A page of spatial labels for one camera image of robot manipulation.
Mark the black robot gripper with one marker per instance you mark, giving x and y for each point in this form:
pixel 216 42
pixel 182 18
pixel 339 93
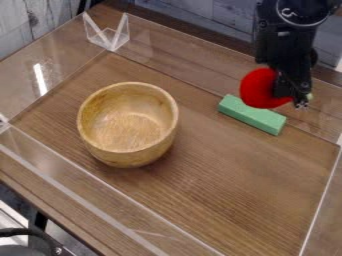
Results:
pixel 285 30

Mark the red plush strawberry toy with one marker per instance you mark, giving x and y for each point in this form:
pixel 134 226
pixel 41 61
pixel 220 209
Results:
pixel 256 90

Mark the green rectangular block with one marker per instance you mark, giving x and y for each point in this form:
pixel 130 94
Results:
pixel 263 119

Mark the wooden bowl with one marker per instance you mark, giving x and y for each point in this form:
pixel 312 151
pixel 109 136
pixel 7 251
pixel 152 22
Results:
pixel 128 122

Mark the black table leg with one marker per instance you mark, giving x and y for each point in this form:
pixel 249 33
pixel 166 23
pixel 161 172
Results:
pixel 41 220

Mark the clear acrylic tray wall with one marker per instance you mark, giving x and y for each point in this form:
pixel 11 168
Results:
pixel 116 225

